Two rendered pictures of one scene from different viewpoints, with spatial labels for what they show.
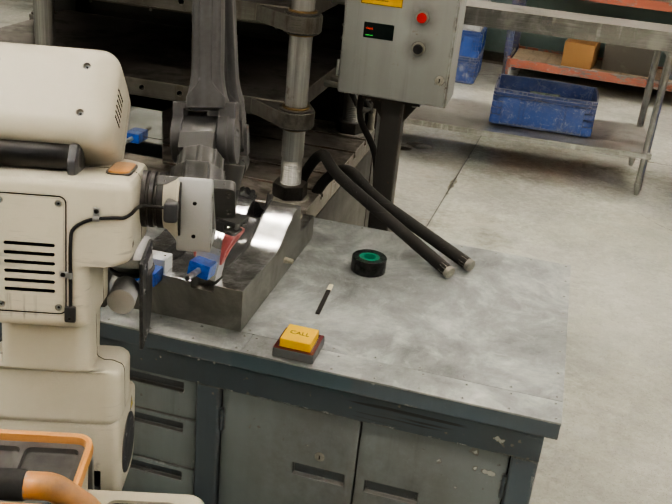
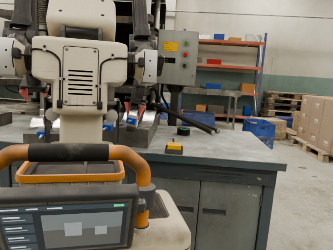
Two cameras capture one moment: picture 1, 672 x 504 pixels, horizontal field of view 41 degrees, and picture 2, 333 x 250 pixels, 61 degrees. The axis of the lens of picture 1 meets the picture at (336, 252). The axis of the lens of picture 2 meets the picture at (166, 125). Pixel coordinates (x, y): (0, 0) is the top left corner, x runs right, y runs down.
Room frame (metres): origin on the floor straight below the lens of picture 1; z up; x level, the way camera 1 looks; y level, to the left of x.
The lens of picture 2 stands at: (0.23, 0.31, 1.15)
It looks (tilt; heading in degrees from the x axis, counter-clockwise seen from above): 10 degrees down; 350
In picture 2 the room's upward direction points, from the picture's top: 4 degrees clockwise
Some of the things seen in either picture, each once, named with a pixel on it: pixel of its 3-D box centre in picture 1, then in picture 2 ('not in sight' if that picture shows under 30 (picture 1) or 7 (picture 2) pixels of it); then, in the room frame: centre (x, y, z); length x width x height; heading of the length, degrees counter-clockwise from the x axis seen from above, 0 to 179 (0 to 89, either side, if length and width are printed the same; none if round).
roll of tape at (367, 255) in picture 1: (368, 263); (183, 131); (1.85, -0.08, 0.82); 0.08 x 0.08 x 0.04
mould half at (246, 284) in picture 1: (226, 241); (130, 123); (1.78, 0.24, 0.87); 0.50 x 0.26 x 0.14; 167
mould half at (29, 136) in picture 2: not in sight; (61, 123); (1.78, 0.61, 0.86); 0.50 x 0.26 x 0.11; 5
